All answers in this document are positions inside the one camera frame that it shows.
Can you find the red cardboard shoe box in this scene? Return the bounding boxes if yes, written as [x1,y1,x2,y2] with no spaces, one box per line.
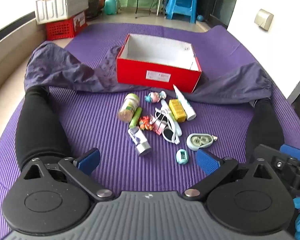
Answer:
[116,33,203,93]

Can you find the grey purple cloth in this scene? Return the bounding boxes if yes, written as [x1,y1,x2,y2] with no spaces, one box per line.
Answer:
[24,41,274,105]

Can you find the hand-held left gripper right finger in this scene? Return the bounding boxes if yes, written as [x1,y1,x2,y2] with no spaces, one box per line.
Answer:
[184,148,275,202]

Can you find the pink binder clip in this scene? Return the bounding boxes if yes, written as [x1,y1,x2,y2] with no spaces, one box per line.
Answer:
[154,120,167,133]

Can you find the orange red toy keychain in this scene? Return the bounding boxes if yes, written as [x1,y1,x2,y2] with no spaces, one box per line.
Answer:
[139,116,155,132]

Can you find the white sunglasses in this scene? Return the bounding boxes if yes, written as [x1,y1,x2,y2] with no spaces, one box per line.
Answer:
[150,107,182,145]

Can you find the red plastic crate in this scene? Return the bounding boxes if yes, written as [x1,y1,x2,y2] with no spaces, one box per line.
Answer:
[45,11,87,41]

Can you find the silver tube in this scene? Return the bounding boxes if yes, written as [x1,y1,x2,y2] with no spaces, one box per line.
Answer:
[127,126,152,157]

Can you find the beige wall socket cover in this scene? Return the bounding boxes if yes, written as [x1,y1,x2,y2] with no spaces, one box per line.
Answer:
[254,9,274,32]

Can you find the teal spray bottle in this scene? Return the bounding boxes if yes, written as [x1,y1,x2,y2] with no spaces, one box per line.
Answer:
[104,0,118,15]

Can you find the black basket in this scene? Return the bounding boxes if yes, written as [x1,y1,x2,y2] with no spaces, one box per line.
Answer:
[86,0,105,22]

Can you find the green tube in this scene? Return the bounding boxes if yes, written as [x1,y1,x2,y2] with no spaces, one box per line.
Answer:
[129,107,143,128]

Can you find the white folding crate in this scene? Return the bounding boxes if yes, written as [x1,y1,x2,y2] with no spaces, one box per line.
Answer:
[35,0,89,25]

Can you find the small yellow box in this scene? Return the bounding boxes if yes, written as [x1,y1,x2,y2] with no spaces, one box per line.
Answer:
[168,99,187,123]

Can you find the green lid toothpick jar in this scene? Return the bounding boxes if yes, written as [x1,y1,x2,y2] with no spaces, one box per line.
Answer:
[117,93,140,123]

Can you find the pink blue toy figure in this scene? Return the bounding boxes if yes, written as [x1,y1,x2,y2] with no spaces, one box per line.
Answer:
[144,91,167,104]

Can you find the slim white tube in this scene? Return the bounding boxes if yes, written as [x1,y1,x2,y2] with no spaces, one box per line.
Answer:
[160,99,171,114]

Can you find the small teal sharpener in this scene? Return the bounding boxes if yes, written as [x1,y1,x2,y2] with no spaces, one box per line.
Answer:
[175,149,189,165]

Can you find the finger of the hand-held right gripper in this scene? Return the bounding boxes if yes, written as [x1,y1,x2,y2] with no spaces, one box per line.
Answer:
[255,144,300,198]
[281,144,300,162]

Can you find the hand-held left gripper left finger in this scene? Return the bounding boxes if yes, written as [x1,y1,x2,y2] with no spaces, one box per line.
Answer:
[21,148,115,202]

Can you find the white squeeze tube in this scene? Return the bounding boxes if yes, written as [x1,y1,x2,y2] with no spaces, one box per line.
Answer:
[173,84,197,120]

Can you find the purple ribbed floor mat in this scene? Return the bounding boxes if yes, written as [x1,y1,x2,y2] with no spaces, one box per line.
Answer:
[0,22,300,240]

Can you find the light blue oval case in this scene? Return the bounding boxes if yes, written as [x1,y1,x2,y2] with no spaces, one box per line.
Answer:
[186,133,218,152]

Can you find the blue plastic stool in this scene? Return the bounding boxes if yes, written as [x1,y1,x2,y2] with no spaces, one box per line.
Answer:
[165,0,198,23]

